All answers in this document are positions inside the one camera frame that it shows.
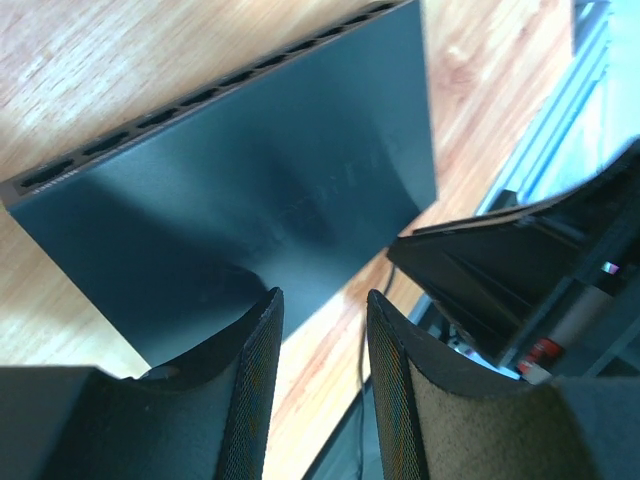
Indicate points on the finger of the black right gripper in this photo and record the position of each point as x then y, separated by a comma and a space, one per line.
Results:
500, 278

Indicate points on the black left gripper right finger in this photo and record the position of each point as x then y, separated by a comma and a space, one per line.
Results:
442, 416

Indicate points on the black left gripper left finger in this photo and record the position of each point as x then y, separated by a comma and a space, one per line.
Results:
203, 415

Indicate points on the black network switch box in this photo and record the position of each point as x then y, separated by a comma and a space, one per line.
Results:
292, 172

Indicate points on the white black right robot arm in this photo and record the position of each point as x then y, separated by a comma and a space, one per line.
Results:
557, 338

